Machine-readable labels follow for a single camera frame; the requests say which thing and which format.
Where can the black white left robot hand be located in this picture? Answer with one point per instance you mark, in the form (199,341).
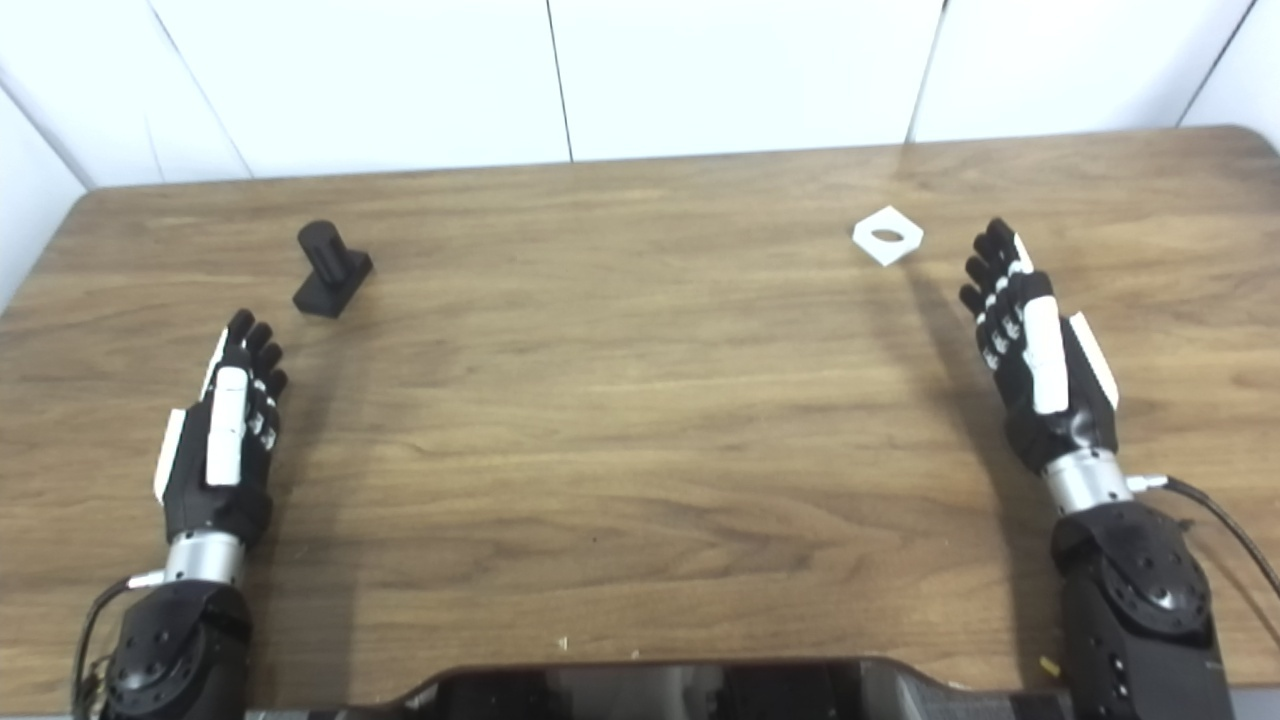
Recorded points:
(225,430)

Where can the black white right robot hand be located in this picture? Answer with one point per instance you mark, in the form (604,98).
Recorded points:
(1045,360)

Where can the black peg with square base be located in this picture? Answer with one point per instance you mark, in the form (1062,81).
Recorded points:
(330,270)

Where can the white square piece with hole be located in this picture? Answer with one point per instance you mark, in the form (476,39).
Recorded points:
(872,245)

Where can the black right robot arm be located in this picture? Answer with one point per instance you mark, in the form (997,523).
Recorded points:
(1140,600)

